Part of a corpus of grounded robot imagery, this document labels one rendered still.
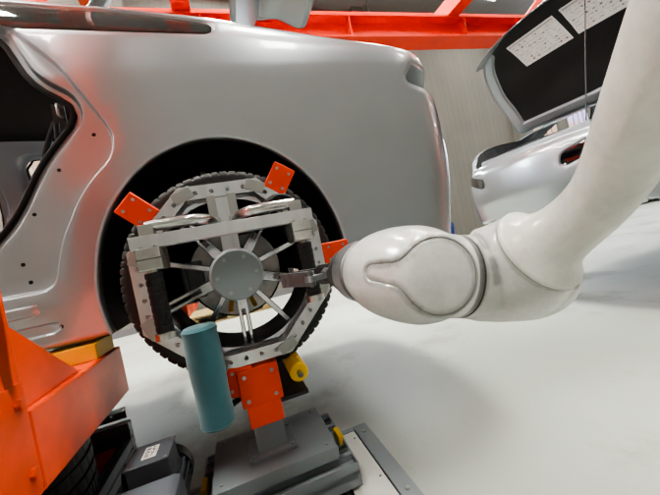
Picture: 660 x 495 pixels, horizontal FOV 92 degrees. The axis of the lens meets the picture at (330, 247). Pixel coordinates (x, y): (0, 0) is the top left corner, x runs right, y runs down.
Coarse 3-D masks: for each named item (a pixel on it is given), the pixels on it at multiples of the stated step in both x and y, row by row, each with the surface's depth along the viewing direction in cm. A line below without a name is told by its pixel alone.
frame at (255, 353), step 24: (192, 192) 93; (216, 192) 94; (240, 192) 95; (264, 192) 102; (168, 216) 90; (312, 240) 101; (144, 288) 87; (144, 312) 87; (312, 312) 100; (144, 336) 87; (288, 336) 98; (240, 360) 93
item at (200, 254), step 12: (216, 240) 117; (240, 240) 120; (264, 240) 122; (204, 252) 116; (264, 252) 122; (204, 264) 116; (264, 264) 122; (276, 264) 123; (204, 276) 116; (276, 276) 123; (264, 288) 121; (204, 300) 115; (216, 300) 116; (228, 300) 117; (228, 312) 117
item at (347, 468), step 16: (336, 432) 120; (208, 464) 117; (336, 464) 107; (352, 464) 104; (208, 480) 110; (288, 480) 102; (304, 480) 104; (320, 480) 100; (336, 480) 102; (352, 480) 103
